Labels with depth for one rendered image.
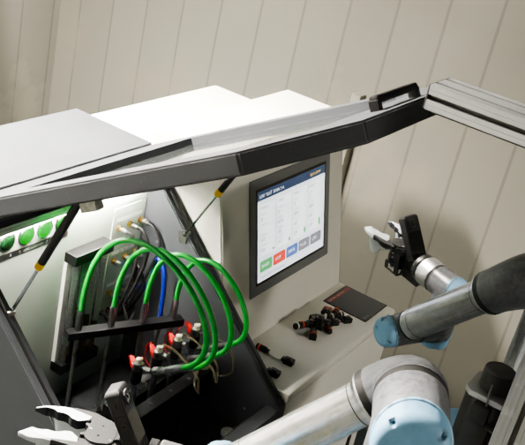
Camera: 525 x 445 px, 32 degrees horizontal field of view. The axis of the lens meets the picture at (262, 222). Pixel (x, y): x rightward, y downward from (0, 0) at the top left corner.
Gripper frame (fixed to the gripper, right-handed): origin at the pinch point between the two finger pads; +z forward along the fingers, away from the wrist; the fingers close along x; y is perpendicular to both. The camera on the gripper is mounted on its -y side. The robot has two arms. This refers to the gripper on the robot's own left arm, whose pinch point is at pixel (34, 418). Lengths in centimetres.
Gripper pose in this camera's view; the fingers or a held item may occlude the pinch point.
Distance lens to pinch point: 152.0
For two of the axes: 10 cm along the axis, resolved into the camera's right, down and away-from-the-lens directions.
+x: 1.1, -2.7, 9.6
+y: -2.2, 9.3, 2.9
